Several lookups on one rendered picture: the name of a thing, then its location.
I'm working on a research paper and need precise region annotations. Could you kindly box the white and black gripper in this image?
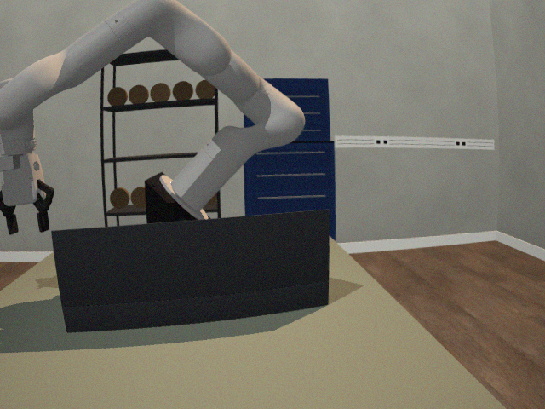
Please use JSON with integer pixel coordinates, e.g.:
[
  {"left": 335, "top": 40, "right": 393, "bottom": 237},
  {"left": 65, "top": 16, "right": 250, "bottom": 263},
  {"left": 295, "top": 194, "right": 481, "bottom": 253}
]
[{"left": 0, "top": 153, "right": 55, "bottom": 235}]

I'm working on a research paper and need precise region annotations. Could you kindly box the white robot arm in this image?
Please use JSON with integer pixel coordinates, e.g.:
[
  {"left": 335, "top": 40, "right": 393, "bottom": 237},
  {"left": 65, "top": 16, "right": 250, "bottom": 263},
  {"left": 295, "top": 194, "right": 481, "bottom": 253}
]
[{"left": 0, "top": 0, "right": 305, "bottom": 220}]

